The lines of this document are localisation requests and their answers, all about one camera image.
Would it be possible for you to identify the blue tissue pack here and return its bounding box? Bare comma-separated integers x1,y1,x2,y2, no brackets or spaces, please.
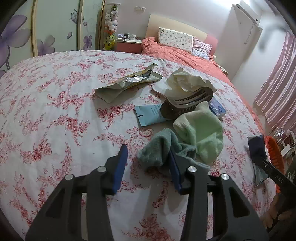
209,97,226,119

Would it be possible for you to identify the floral sliding wardrobe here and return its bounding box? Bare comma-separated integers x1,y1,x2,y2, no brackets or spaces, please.
1,1,105,75

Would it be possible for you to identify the silver foil snack wrapper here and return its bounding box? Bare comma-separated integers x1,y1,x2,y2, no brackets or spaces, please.
95,63,163,103

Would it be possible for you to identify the plush toy hanging stack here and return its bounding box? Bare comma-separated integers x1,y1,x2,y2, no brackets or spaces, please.
103,4,119,51

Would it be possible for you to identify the teal grey sock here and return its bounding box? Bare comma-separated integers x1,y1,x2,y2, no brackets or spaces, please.
137,128,197,169

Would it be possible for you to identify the white wire rack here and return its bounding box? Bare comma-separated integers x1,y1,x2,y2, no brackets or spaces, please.
273,127,295,160

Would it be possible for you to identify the orange plastic basket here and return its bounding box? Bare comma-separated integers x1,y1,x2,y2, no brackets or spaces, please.
264,136,285,174

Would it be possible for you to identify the coral red duvet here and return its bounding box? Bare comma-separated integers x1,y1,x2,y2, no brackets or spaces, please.
141,37,265,134

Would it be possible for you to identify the white air conditioner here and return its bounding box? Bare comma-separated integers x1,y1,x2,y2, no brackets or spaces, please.
236,1,260,25

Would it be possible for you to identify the brown hair clip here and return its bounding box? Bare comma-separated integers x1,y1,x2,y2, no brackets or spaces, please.
160,87,213,120

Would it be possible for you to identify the dark navy grey sock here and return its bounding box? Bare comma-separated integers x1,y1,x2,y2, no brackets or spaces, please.
247,135,268,187

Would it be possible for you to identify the floral white pillow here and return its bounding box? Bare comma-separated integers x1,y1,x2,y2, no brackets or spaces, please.
158,27,194,53

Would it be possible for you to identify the pink white nightstand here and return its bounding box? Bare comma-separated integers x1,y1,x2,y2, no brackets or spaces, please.
116,40,142,54

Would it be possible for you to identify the pink striped pillow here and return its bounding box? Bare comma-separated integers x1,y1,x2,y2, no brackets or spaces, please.
192,38,212,61

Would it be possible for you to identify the light green sock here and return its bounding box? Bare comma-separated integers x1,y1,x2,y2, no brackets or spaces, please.
173,101,224,166

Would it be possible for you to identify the floral pink tablecloth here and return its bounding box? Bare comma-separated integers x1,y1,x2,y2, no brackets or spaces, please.
1,51,276,240

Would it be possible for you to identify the beige pink headboard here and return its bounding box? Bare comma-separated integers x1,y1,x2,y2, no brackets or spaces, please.
145,14,218,56

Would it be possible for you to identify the white tissue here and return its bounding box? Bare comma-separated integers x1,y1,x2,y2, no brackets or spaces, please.
152,67,217,99

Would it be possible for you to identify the pink striped curtain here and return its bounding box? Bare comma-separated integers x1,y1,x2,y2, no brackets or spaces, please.
254,33,295,132

